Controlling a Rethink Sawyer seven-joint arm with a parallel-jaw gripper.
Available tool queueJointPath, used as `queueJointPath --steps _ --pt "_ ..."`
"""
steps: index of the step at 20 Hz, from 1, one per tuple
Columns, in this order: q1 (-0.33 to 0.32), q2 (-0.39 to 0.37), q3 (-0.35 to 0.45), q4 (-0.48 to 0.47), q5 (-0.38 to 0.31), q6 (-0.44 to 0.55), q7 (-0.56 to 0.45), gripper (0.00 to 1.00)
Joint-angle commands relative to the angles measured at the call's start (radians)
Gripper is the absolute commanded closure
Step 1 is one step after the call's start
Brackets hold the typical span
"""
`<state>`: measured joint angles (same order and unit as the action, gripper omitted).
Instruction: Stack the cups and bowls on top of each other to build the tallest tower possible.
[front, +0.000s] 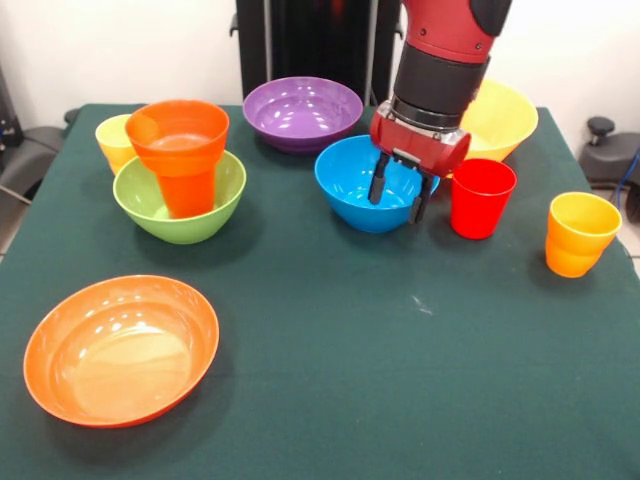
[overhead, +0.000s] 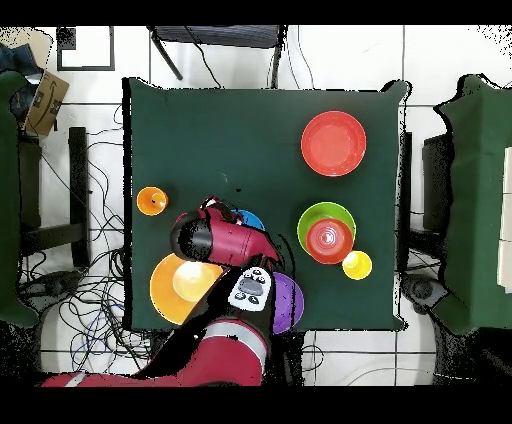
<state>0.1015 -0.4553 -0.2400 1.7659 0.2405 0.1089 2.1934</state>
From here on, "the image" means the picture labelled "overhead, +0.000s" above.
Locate blue bowl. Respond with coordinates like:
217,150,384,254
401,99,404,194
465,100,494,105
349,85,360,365
230,208,266,233

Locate green bowl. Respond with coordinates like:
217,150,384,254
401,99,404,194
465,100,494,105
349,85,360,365
296,201,357,255

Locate small orange bowl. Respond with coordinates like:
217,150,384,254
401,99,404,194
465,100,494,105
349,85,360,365
304,217,356,266

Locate purple bowl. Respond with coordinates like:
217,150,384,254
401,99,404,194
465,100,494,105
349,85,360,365
272,271,306,336

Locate dark green tablecloth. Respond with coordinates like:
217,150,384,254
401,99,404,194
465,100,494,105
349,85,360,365
121,76,413,333

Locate wide shallow orange bowl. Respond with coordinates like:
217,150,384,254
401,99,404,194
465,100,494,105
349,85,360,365
300,110,368,178

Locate stepped orange-yellow cup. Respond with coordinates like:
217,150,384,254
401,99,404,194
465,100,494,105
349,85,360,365
136,186,170,217

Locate yellow cup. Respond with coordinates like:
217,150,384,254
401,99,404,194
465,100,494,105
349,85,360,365
340,250,374,281

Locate large yellow bowl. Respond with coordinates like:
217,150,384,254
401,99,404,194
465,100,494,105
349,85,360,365
149,252,225,326

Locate dark grey chair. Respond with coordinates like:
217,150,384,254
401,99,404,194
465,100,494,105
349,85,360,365
147,25,287,89

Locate black metal stand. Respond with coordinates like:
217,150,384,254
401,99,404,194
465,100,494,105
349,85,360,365
17,126,91,269

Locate black box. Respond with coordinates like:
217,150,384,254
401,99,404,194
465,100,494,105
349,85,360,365
422,133,453,233

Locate green clothed side table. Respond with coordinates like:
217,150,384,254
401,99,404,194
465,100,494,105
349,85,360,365
433,73,512,335
0,70,41,329

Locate cardboard box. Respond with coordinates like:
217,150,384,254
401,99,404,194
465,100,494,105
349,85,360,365
22,70,70,137

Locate white papers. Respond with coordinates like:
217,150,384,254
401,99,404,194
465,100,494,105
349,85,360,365
496,146,512,295

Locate blue fabric bundle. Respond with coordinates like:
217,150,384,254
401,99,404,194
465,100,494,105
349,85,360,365
0,41,43,77

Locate tangled floor cables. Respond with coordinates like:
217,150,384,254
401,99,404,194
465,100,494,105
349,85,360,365
17,103,177,387

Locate black square frame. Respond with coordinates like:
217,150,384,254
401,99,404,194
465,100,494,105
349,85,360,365
56,26,116,72

